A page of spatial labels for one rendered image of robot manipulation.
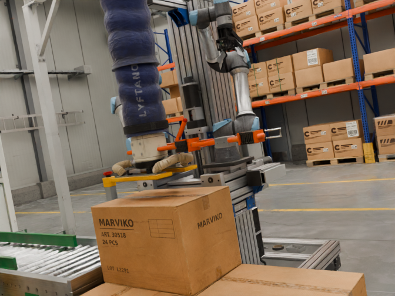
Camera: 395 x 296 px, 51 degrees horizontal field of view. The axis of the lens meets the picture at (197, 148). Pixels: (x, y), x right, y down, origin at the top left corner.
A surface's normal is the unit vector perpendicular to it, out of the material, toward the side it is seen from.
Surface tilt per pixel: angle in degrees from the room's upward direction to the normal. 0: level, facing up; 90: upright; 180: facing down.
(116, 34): 73
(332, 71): 89
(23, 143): 90
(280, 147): 90
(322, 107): 90
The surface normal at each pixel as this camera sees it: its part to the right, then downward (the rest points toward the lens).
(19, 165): 0.79, -0.11
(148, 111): 0.23, -0.19
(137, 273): -0.61, 0.15
